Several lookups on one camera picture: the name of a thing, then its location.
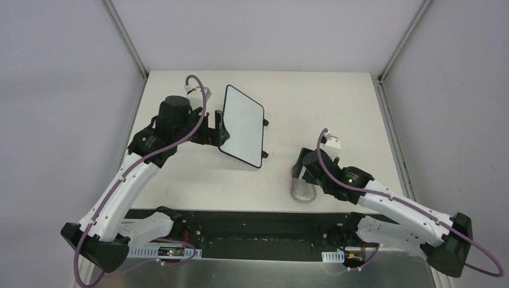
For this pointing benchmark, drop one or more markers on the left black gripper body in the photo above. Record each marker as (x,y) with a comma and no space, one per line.
(216,129)

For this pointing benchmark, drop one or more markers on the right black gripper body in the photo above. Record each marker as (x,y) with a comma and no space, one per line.
(304,165)

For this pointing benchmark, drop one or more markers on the silver mesh sponge eraser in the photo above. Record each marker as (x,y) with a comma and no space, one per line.
(301,191)

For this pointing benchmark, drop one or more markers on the small black-framed whiteboard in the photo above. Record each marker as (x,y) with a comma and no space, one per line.
(244,120)

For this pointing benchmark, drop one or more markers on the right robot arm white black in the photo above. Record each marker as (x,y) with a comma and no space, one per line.
(415,228)

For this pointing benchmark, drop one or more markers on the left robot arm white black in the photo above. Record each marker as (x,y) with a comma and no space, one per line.
(100,235)

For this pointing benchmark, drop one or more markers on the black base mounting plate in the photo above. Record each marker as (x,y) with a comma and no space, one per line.
(279,236)

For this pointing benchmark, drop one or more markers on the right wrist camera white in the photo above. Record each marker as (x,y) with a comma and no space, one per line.
(331,145)

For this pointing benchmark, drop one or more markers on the right white cable duct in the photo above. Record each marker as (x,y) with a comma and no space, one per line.
(337,256)

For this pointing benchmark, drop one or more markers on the white cable duct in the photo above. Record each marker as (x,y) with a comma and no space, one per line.
(337,256)
(164,252)

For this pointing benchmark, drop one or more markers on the left white cable duct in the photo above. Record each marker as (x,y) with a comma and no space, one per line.
(164,252)

